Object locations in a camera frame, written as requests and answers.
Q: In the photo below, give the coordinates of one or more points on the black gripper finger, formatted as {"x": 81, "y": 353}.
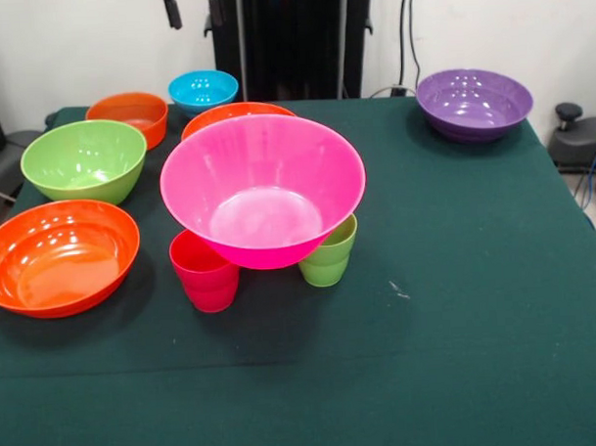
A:
{"x": 215, "y": 8}
{"x": 172, "y": 12}

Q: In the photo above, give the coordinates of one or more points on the small blue bowl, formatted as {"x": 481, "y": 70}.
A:
{"x": 203, "y": 91}

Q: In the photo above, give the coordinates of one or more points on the wide orange bowl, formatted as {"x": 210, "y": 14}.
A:
{"x": 59, "y": 265}
{"x": 216, "y": 115}

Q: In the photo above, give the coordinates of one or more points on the green bowl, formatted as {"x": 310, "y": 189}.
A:
{"x": 80, "y": 167}

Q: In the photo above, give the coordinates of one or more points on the large pink bowl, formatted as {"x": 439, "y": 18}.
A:
{"x": 262, "y": 185}

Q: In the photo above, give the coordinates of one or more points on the crimson red cup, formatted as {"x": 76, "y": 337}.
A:
{"x": 207, "y": 285}

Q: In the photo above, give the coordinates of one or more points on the purple bowl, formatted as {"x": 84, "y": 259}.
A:
{"x": 475, "y": 104}

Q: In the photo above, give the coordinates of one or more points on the green cup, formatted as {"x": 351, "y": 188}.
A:
{"x": 329, "y": 266}

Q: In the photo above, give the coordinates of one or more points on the small deep orange bowl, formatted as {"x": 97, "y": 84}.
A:
{"x": 137, "y": 113}

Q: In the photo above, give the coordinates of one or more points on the black round knob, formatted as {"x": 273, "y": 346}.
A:
{"x": 568, "y": 111}

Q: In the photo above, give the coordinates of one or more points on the dark green tablecloth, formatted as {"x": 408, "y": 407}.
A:
{"x": 303, "y": 379}

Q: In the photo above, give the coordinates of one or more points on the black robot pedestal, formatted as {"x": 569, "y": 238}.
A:
{"x": 282, "y": 37}

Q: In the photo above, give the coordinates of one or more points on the grey pedestal leg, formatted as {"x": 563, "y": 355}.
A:
{"x": 579, "y": 144}
{"x": 2, "y": 174}

